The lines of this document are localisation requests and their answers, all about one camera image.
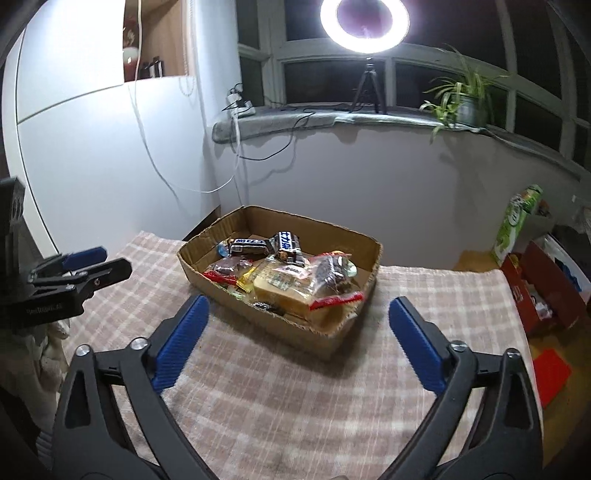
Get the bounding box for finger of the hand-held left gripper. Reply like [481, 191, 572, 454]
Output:
[34, 247, 108, 278]
[32, 257, 132, 305]

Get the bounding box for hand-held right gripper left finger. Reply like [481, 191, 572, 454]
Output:
[51, 294, 211, 480]

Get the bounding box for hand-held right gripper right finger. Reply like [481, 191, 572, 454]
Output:
[385, 296, 544, 480]

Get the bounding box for clear dark snack packet red ends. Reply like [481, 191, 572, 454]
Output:
[307, 251, 364, 311]
[202, 256, 254, 284]

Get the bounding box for yellow snack packet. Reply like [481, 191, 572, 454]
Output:
[236, 265, 257, 294]

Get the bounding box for yellow ball jelly cup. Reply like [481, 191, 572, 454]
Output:
[330, 250, 358, 278]

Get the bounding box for clear sliced bread packet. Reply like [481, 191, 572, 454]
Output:
[247, 258, 333, 319]

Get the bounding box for brown chocolate bar blue label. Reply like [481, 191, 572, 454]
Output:
[229, 237, 274, 257]
[271, 231, 306, 267]

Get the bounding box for white fluffy cloth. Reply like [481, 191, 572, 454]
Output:
[25, 318, 72, 384]

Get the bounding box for white cabinet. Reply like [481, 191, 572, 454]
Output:
[0, 0, 222, 259]

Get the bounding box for wooden stool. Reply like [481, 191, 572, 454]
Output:
[455, 249, 502, 273]

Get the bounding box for plaid tablecloth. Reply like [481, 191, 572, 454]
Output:
[46, 231, 539, 480]

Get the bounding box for grey ribbed panel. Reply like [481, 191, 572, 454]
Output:
[34, 427, 61, 460]

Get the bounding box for small red box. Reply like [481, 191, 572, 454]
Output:
[531, 348, 573, 409]

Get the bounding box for red cardboard box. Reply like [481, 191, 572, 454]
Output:
[501, 240, 591, 337]

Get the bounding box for green carton box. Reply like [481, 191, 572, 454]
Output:
[490, 185, 543, 268]

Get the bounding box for red and white vase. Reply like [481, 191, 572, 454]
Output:
[122, 16, 139, 81]

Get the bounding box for white power strip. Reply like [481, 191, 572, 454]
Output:
[225, 90, 256, 116]

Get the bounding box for grey window sill cloth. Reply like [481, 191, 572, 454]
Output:
[212, 104, 591, 181]

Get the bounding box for wooden shelf niche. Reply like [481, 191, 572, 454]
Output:
[122, 0, 190, 84]

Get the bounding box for potted spider plant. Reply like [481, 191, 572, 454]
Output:
[419, 46, 509, 141]

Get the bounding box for black tripod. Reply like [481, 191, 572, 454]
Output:
[349, 58, 387, 114]

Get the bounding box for white cable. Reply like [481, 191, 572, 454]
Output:
[131, 0, 241, 195]

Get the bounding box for black cable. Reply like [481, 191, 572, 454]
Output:
[235, 106, 352, 208]

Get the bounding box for ring light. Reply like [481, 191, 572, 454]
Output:
[320, 0, 411, 41]

